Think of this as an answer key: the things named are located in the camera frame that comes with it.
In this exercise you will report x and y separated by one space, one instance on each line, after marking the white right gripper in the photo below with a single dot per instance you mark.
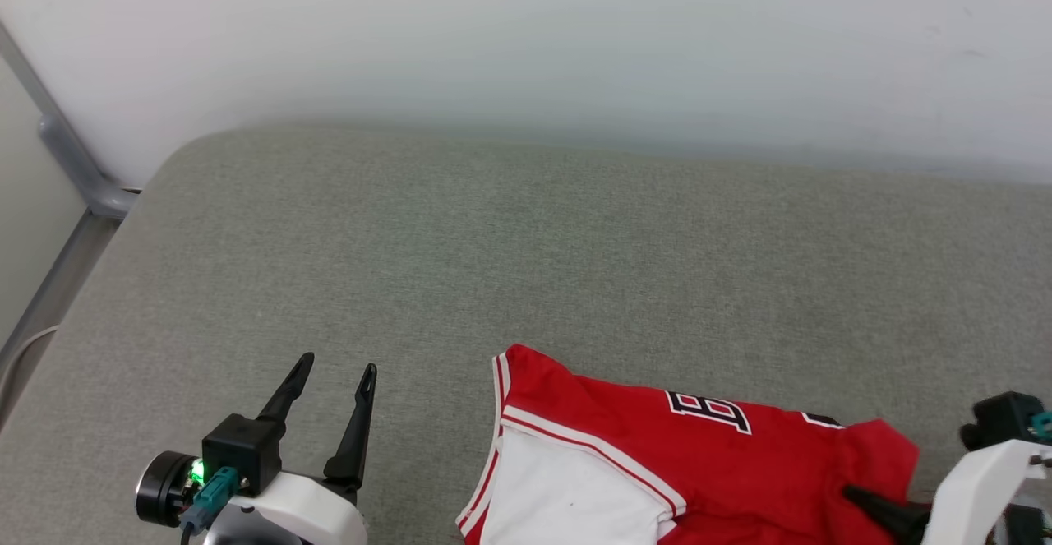
974 487

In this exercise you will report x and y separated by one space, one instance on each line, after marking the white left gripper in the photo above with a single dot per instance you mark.
304 516

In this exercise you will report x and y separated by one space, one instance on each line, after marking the red and white jersey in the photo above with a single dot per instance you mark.
740 463

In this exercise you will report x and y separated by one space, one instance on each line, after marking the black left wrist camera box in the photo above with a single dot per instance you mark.
242 446

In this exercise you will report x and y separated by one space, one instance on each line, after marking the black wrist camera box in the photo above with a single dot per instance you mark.
242 446
1003 417

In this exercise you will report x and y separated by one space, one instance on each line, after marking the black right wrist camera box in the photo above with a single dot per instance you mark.
1003 417

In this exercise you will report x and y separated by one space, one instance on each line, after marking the grey metal frame rail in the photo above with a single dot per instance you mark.
74 171

